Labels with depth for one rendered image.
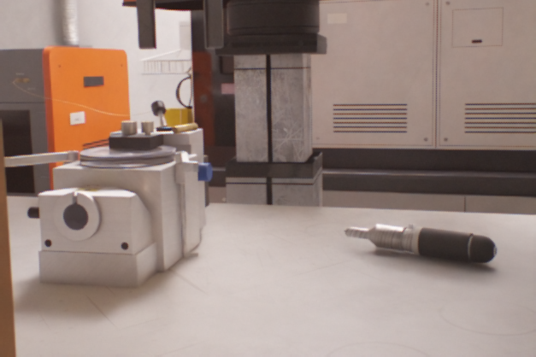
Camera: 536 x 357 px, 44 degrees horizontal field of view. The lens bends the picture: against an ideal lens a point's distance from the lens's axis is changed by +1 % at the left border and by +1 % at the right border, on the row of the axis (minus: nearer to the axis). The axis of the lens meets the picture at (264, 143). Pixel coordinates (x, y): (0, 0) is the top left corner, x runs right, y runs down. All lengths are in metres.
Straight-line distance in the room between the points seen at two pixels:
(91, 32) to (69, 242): 3.19
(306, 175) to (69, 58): 0.98
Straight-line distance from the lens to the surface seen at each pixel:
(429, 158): 2.15
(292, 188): 1.05
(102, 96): 2.01
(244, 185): 1.06
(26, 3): 3.94
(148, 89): 3.58
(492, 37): 2.11
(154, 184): 0.58
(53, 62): 1.80
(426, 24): 2.10
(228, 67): 2.22
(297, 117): 1.05
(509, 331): 0.48
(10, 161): 0.64
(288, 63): 1.05
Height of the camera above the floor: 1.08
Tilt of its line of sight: 7 degrees down
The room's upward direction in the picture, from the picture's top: 1 degrees counter-clockwise
